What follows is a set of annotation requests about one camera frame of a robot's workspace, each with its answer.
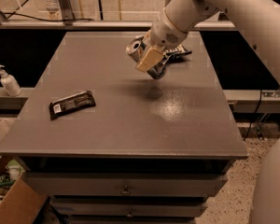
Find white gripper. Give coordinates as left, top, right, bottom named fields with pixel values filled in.
left=136, top=12, right=188, bottom=72

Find silver blue redbull can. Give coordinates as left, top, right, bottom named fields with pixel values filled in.
left=126, top=35, right=166, bottom=79

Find white pump soap bottle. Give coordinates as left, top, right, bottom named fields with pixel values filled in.
left=0, top=64, right=21, bottom=97

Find metal window rail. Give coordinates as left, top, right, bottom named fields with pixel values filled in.
left=0, top=21, right=235, bottom=32

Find black cable on rail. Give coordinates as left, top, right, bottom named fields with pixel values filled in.
left=0, top=11, right=94, bottom=23

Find brown cardboard box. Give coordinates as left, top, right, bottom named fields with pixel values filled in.
left=0, top=119, right=48, bottom=224

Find blue kettle chips bag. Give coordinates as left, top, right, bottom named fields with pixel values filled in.
left=163, top=45, right=192, bottom=63

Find black snack bar wrapper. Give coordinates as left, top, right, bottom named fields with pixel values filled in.
left=49, top=91, right=96, bottom=120

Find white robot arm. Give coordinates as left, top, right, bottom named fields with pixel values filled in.
left=137, top=0, right=280, bottom=224

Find lower grey drawer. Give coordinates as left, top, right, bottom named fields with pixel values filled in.
left=50, top=197, right=207, bottom=217

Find grey drawer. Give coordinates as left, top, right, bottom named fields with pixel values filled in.
left=50, top=197, right=207, bottom=217
left=22, top=173, right=227, bottom=197

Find grey drawer cabinet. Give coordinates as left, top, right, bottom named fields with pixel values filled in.
left=0, top=32, right=247, bottom=224

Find upper grey drawer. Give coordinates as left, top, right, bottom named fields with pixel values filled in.
left=22, top=173, right=227, bottom=197

